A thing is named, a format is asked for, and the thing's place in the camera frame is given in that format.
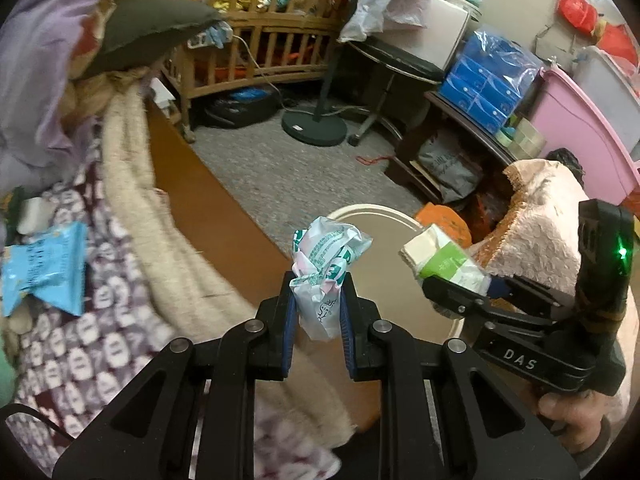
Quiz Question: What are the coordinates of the white green paper pack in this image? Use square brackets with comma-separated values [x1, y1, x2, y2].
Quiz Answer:
[399, 224, 492, 295]

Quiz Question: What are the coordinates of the white round bin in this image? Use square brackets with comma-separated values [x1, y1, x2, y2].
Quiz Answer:
[327, 203, 470, 441]

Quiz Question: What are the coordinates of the beige fleece blanket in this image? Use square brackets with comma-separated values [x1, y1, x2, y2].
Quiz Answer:
[65, 67, 358, 448]

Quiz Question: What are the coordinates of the wooden bed board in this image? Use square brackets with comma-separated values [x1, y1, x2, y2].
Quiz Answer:
[145, 100, 301, 286]

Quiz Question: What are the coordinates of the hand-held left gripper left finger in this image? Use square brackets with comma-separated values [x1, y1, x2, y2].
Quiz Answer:
[52, 271, 297, 480]

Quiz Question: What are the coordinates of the orange cloth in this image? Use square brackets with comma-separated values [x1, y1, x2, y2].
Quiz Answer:
[415, 202, 473, 246]

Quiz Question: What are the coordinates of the black cable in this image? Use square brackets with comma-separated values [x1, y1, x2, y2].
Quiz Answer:
[0, 402, 76, 443]

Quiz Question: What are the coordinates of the red bag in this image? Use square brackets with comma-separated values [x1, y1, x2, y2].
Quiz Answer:
[556, 0, 601, 36]
[597, 22, 638, 66]

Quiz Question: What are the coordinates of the black bag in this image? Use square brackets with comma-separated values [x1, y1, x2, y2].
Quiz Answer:
[202, 87, 281, 130]

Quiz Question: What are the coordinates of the blue snack packet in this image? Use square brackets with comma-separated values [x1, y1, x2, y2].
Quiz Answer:
[0, 221, 90, 317]

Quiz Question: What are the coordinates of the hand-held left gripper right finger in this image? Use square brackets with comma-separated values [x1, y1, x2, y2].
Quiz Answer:
[341, 281, 581, 480]

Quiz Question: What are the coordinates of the pink storage bin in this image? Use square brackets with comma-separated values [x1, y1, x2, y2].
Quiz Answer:
[530, 67, 640, 201]

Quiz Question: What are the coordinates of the wooden crib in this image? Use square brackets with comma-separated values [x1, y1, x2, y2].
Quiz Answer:
[160, 0, 351, 143]

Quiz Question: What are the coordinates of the olive green pillow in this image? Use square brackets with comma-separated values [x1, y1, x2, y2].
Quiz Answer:
[80, 0, 232, 81]

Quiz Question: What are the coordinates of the black floor fan stand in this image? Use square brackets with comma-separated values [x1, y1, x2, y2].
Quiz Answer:
[281, 35, 351, 147]

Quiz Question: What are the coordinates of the dark wooden low table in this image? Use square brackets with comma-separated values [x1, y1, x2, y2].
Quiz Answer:
[385, 91, 516, 206]

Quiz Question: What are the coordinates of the grey printed bag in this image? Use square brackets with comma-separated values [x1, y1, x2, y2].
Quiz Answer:
[417, 132, 483, 203]

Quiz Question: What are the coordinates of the white green wrapper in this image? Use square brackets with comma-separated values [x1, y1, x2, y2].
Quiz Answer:
[290, 216, 375, 343]

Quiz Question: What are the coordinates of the white box appliance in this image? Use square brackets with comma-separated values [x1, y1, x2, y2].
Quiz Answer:
[415, 0, 473, 68]

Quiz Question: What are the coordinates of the printed bunny blanket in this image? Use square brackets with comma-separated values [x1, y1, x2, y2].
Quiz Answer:
[0, 125, 341, 480]

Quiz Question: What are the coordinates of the person's right hand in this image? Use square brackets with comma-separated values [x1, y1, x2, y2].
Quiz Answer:
[537, 385, 629, 457]

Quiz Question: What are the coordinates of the black stool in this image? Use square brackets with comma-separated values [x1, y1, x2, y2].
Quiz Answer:
[347, 37, 446, 148]

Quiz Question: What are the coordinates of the lavender quilt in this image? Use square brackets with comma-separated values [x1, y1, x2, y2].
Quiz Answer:
[0, 0, 118, 181]

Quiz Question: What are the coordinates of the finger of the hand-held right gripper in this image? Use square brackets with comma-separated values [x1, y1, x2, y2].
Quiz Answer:
[421, 275, 562, 332]
[490, 276, 577, 309]

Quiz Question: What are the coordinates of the pink textured towel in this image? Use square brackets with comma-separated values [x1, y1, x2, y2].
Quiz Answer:
[470, 159, 591, 301]

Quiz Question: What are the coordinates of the translucent white storage box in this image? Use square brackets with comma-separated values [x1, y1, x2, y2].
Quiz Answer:
[570, 45, 640, 116]

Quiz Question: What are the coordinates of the blue tissue pack bundle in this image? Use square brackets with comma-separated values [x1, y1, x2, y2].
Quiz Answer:
[439, 30, 543, 133]

